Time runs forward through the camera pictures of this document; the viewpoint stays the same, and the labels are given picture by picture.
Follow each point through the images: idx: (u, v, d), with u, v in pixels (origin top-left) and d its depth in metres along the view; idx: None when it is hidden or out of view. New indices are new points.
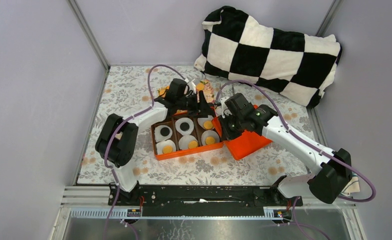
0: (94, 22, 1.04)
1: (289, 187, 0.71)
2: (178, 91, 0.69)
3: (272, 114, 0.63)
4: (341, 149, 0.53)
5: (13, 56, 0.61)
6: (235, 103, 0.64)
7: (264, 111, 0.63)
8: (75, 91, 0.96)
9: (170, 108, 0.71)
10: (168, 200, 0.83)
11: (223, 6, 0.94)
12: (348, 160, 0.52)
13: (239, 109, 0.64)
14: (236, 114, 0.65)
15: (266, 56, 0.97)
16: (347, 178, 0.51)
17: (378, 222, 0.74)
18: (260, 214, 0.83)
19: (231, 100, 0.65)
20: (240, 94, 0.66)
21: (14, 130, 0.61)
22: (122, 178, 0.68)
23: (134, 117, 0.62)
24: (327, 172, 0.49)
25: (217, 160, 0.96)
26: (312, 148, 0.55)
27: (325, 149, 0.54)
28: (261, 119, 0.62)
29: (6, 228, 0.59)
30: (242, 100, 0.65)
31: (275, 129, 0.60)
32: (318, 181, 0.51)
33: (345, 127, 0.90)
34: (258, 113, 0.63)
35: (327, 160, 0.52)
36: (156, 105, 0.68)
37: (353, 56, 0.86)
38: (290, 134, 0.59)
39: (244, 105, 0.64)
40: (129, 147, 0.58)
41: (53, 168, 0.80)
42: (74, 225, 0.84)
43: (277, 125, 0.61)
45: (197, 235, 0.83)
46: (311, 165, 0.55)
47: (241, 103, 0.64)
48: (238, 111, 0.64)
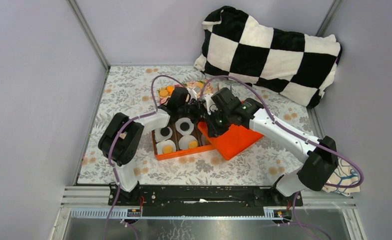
0: (95, 22, 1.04)
1: (287, 185, 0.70)
2: (180, 99, 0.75)
3: (258, 107, 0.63)
4: (326, 136, 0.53)
5: (13, 57, 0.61)
6: (221, 98, 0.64)
7: (250, 104, 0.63)
8: (75, 91, 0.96)
9: (172, 116, 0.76)
10: (168, 200, 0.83)
11: (223, 6, 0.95)
12: (333, 147, 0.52)
13: (225, 103, 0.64)
14: (223, 109, 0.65)
15: (266, 56, 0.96)
16: (333, 164, 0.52)
17: (378, 222, 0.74)
18: (261, 214, 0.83)
19: (218, 95, 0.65)
20: (225, 88, 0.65)
21: (14, 131, 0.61)
22: (123, 177, 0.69)
23: (139, 117, 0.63)
24: (313, 160, 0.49)
25: (217, 160, 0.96)
26: (297, 137, 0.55)
27: (311, 137, 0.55)
28: (247, 113, 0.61)
29: (6, 229, 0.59)
30: (229, 93, 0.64)
31: (262, 121, 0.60)
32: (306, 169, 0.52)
33: (346, 128, 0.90)
34: (244, 106, 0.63)
35: (313, 148, 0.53)
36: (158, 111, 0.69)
37: (353, 56, 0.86)
38: (276, 125, 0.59)
39: (229, 99, 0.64)
40: (132, 147, 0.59)
41: (53, 168, 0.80)
42: (74, 225, 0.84)
43: (262, 117, 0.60)
45: (197, 235, 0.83)
46: (297, 154, 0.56)
47: (227, 97, 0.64)
48: (224, 105, 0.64)
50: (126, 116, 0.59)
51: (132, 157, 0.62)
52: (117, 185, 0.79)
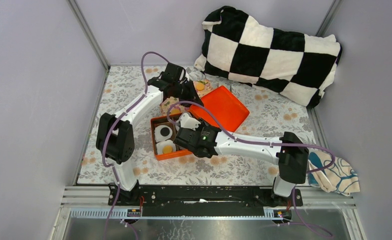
0: (95, 22, 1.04)
1: (284, 186, 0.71)
2: (176, 72, 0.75)
3: (216, 132, 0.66)
4: (286, 133, 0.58)
5: (14, 57, 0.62)
6: (182, 139, 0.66)
7: (209, 132, 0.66)
8: (75, 91, 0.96)
9: (167, 86, 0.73)
10: (168, 200, 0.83)
11: (223, 6, 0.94)
12: (295, 140, 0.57)
13: (188, 141, 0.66)
14: (189, 147, 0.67)
15: (266, 56, 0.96)
16: (304, 152, 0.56)
17: (379, 223, 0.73)
18: (261, 214, 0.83)
19: (177, 137, 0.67)
20: (181, 129, 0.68)
21: (14, 130, 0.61)
22: (123, 176, 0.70)
23: (127, 112, 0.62)
24: (285, 160, 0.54)
25: (216, 160, 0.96)
26: (262, 144, 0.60)
27: (273, 139, 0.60)
28: (209, 141, 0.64)
29: (6, 229, 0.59)
30: (187, 131, 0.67)
31: (225, 143, 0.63)
32: (283, 171, 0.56)
33: (346, 127, 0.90)
34: (204, 136, 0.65)
35: (279, 149, 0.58)
36: (149, 93, 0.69)
37: (353, 56, 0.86)
38: (239, 141, 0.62)
39: (189, 136, 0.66)
40: (128, 144, 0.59)
41: (54, 168, 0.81)
42: (74, 224, 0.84)
43: (224, 140, 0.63)
45: (197, 235, 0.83)
46: (270, 159, 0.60)
47: (187, 135, 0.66)
48: (187, 144, 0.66)
50: (113, 116, 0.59)
51: (131, 152, 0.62)
52: (116, 185, 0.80)
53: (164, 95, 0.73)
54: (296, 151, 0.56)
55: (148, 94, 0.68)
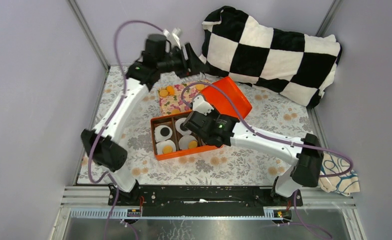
0: (94, 22, 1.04)
1: (284, 186, 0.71)
2: (156, 50, 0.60)
3: (233, 122, 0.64)
4: (309, 135, 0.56)
5: (15, 58, 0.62)
6: (195, 123, 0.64)
7: (225, 121, 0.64)
8: (75, 91, 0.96)
9: (151, 74, 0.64)
10: (168, 200, 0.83)
11: (223, 6, 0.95)
12: (316, 143, 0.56)
13: (200, 126, 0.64)
14: (200, 133, 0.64)
15: (266, 56, 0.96)
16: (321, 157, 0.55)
17: (379, 223, 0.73)
18: (261, 214, 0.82)
19: (190, 122, 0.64)
20: (195, 112, 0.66)
21: (14, 130, 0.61)
22: (120, 181, 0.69)
23: (106, 125, 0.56)
24: (306, 162, 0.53)
25: (217, 160, 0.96)
26: (282, 142, 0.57)
27: (295, 139, 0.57)
28: (225, 131, 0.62)
29: (6, 229, 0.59)
30: (199, 116, 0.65)
31: (242, 135, 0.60)
32: (300, 172, 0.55)
33: (346, 127, 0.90)
34: (220, 125, 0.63)
35: (300, 150, 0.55)
36: (128, 91, 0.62)
37: (353, 56, 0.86)
38: (258, 136, 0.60)
39: (202, 121, 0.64)
40: (118, 152, 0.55)
41: (54, 168, 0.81)
42: (74, 224, 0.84)
43: (242, 132, 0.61)
45: (197, 235, 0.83)
46: (286, 158, 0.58)
47: (200, 120, 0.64)
48: (199, 129, 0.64)
50: (93, 133, 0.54)
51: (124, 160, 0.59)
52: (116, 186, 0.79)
53: (148, 83, 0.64)
54: (314, 155, 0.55)
55: (128, 94, 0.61)
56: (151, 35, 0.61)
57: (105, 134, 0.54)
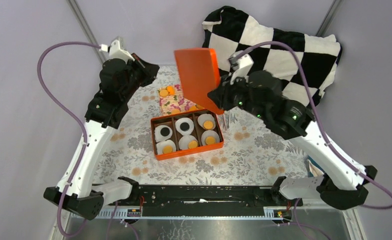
0: (94, 22, 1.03)
1: (293, 191, 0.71)
2: (116, 81, 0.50)
3: (308, 118, 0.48)
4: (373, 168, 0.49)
5: (14, 57, 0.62)
6: (270, 91, 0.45)
7: (300, 112, 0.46)
8: (74, 90, 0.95)
9: (115, 110, 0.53)
10: (168, 200, 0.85)
11: (223, 7, 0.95)
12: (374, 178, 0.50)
13: (274, 100, 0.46)
14: (266, 108, 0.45)
15: (266, 56, 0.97)
16: None
17: (378, 223, 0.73)
18: (260, 214, 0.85)
19: (266, 88, 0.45)
20: (275, 82, 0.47)
21: (14, 130, 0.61)
22: (112, 199, 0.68)
23: (70, 183, 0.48)
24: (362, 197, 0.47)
25: (217, 160, 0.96)
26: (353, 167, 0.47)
27: (361, 168, 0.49)
28: (297, 126, 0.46)
29: (6, 228, 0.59)
30: (278, 89, 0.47)
31: (313, 141, 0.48)
32: (343, 199, 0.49)
33: (346, 127, 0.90)
34: (294, 115, 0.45)
35: (360, 181, 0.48)
36: (90, 137, 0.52)
37: (353, 56, 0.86)
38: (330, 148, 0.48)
39: (279, 97, 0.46)
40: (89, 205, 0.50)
41: (54, 168, 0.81)
42: (74, 224, 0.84)
43: (315, 136, 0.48)
45: (198, 235, 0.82)
46: (337, 181, 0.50)
47: (277, 95, 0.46)
48: (268, 102, 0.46)
50: (56, 192, 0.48)
51: (102, 202, 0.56)
52: (116, 203, 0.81)
53: (114, 120, 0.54)
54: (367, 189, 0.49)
55: (90, 140, 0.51)
56: (106, 62, 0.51)
57: (69, 193, 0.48)
